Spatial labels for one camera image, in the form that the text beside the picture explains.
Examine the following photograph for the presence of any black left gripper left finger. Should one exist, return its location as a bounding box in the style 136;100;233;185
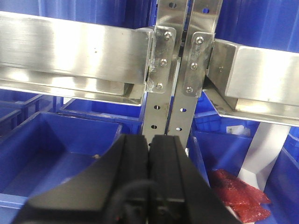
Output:
13;135;150;224

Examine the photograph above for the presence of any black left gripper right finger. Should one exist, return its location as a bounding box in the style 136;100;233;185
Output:
149;135;239;224

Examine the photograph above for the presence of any left steel shelf beam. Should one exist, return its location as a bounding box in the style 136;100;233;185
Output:
0;12;154;106

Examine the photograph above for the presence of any steel shelf beam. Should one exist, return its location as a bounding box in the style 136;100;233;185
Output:
203;39;299;126
0;12;154;106

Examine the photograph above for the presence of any right steel shelf beam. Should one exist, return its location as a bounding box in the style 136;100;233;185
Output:
203;39;299;126

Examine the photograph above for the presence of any red plastic packet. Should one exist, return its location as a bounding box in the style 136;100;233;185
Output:
208;169;271;224

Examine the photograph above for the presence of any blue bin lower right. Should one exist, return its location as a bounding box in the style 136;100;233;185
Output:
188;130;260;187

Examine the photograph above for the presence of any blue bin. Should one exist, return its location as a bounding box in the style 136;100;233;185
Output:
0;112;122;210
188;130;260;187

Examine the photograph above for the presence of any blue bin lower left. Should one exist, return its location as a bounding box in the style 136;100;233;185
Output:
0;112;122;210

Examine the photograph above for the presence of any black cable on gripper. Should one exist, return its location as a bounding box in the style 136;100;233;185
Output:
111;179;164;224

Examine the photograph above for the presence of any left steel upright post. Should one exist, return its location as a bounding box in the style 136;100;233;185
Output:
142;0;188;144

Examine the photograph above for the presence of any steel upright post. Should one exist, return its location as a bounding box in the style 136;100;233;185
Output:
142;0;188;144
167;0;222;147

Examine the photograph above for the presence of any right steel upright post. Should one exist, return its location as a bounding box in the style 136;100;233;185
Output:
167;0;222;147

